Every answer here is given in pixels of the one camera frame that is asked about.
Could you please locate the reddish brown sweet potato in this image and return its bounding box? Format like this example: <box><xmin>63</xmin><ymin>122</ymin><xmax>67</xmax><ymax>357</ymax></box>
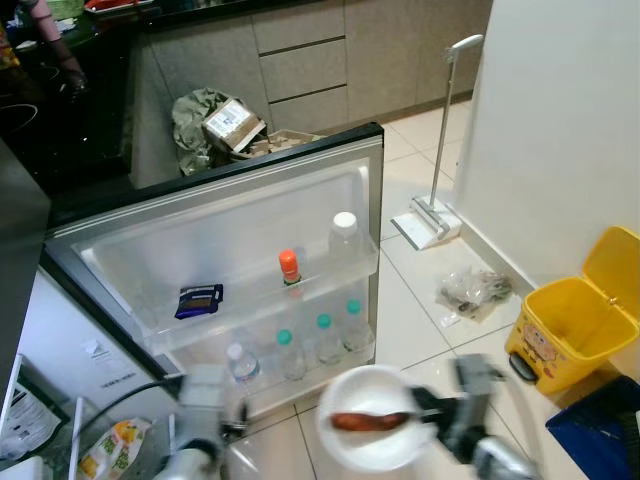
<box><xmin>330</xmin><ymin>411</ymin><xmax>412</xmax><ymax>434</ymax></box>

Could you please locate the white round bowl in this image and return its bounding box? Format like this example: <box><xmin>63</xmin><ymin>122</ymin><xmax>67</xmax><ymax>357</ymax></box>
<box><xmin>316</xmin><ymin>365</ymin><xmax>434</xmax><ymax>474</ymax></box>

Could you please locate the grey steel fridge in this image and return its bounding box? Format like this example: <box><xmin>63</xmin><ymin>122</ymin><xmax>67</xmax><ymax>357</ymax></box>
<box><xmin>0</xmin><ymin>122</ymin><xmax>387</xmax><ymax>480</ymax></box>

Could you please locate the teal cap water bottle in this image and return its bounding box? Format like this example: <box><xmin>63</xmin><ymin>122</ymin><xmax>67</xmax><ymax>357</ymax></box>
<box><xmin>275</xmin><ymin>329</ymin><xmax>307</xmax><ymax>382</ymax></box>
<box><xmin>314</xmin><ymin>313</ymin><xmax>345</xmax><ymax>367</ymax></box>
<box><xmin>343</xmin><ymin>299</ymin><xmax>374</xmax><ymax>354</ymax></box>

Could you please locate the clear bag with dark contents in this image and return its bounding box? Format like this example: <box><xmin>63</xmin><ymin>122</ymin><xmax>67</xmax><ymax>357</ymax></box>
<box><xmin>437</xmin><ymin>267</ymin><xmax>514</xmax><ymax>322</ymax></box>

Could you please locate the yellow pedal bin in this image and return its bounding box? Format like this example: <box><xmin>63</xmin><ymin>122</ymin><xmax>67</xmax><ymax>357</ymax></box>
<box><xmin>505</xmin><ymin>227</ymin><xmax>640</xmax><ymax>395</ymax></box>

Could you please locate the blue plastic dustpan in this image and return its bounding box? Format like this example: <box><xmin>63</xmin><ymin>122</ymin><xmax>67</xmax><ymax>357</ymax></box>
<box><xmin>546</xmin><ymin>375</ymin><xmax>640</xmax><ymax>480</ymax></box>

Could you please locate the white flat mop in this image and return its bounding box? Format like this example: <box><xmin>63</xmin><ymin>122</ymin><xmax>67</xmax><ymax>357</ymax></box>
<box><xmin>390</xmin><ymin>34</ymin><xmax>486</xmax><ymax>252</ymax></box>

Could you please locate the large white cap bottle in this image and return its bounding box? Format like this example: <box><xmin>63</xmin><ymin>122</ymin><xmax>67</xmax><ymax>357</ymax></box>
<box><xmin>328</xmin><ymin>211</ymin><xmax>364</xmax><ymax>277</ymax></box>

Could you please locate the blue label water bottle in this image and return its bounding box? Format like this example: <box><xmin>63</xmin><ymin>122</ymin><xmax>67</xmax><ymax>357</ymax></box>
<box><xmin>226</xmin><ymin>343</ymin><xmax>264</xmax><ymax>393</ymax></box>

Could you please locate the orange cap bottle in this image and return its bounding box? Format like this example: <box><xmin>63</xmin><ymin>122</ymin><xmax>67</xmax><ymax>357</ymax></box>
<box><xmin>278</xmin><ymin>249</ymin><xmax>304</xmax><ymax>298</ymax></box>

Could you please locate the dark blue packet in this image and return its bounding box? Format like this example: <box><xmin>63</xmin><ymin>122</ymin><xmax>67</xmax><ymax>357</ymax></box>
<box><xmin>175</xmin><ymin>284</ymin><xmax>226</xmax><ymax>322</ymax></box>

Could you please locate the brown paper egg tray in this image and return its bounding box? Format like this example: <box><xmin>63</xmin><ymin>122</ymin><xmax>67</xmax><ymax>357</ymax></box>
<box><xmin>245</xmin><ymin>130</ymin><xmax>323</xmax><ymax>161</ymax></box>

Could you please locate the white yellow snack packet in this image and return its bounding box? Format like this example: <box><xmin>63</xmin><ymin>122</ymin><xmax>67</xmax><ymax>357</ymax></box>
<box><xmin>75</xmin><ymin>418</ymin><xmax>154</xmax><ymax>480</ymax></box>

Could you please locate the labelled small cardboard box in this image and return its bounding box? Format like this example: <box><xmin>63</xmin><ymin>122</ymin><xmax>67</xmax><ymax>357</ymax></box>
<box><xmin>202</xmin><ymin>98</ymin><xmax>268</xmax><ymax>154</ymax></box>

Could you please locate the grey kitchen counter cabinet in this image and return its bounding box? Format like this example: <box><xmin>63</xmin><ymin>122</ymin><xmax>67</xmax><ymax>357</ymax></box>
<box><xmin>130</xmin><ymin>0</ymin><xmax>497</xmax><ymax>191</ymax></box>

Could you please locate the olive green bag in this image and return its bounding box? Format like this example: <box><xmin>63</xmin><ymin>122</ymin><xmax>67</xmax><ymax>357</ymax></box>
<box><xmin>172</xmin><ymin>88</ymin><xmax>243</xmax><ymax>177</ymax></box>

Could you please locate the white paper packet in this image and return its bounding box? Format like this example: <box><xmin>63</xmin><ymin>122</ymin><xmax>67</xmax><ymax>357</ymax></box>
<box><xmin>0</xmin><ymin>380</ymin><xmax>63</xmax><ymax>463</ymax></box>

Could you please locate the red tray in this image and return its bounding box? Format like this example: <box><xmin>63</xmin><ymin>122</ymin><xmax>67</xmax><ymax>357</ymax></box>
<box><xmin>83</xmin><ymin>0</ymin><xmax>157</xmax><ymax>14</ymax></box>

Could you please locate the person in patterned clothes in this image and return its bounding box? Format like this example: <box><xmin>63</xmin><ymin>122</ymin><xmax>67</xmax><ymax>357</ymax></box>
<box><xmin>0</xmin><ymin>0</ymin><xmax>87</xmax><ymax>103</ymax></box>

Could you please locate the green basket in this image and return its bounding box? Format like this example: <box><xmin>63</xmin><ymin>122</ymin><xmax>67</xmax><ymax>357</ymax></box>
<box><xmin>45</xmin><ymin>0</ymin><xmax>87</xmax><ymax>21</ymax></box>

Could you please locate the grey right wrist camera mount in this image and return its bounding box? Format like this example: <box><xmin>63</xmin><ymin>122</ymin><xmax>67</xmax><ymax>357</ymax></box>
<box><xmin>452</xmin><ymin>355</ymin><xmax>507</xmax><ymax>463</ymax></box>

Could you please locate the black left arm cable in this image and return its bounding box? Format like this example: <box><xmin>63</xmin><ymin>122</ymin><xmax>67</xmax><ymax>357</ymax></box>
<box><xmin>70</xmin><ymin>375</ymin><xmax>187</xmax><ymax>471</ymax></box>

